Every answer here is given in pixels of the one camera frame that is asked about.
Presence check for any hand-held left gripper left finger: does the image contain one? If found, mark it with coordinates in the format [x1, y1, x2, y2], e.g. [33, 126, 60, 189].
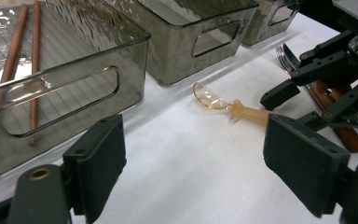
[62, 113, 128, 224]

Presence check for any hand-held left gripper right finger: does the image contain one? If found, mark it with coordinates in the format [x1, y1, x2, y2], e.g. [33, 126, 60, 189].
[262, 113, 352, 219]

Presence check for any amber clear plastic spoon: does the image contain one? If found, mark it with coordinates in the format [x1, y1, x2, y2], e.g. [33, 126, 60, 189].
[192, 81, 270, 127]

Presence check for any smoky clear plastic bin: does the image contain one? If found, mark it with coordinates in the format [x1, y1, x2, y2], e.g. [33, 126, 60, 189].
[0, 0, 152, 182]
[103, 0, 260, 87]
[240, 0, 303, 49]

